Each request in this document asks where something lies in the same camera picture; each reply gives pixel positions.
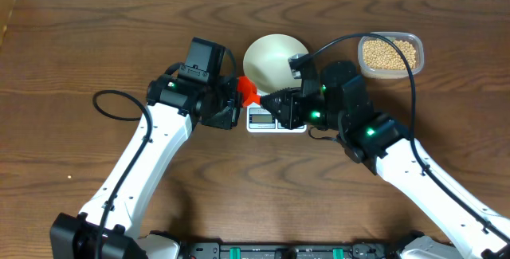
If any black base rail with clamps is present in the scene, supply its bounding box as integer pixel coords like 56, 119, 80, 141
176, 241, 399, 259

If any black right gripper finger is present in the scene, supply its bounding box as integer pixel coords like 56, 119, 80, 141
260, 88, 300, 110
267, 105, 303, 130

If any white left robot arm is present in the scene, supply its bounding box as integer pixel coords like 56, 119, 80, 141
50, 74, 243, 258

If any clear container of soybeans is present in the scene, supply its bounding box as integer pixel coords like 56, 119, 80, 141
358, 32, 425, 79

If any beige plastic bowl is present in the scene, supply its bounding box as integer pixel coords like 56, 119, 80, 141
243, 34, 308, 94

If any red plastic measuring scoop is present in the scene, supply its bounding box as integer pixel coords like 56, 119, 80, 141
237, 76, 261, 108

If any white digital kitchen scale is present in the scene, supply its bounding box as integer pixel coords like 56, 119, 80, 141
246, 102, 307, 134

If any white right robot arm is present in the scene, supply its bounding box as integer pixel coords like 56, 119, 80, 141
260, 61, 509, 258

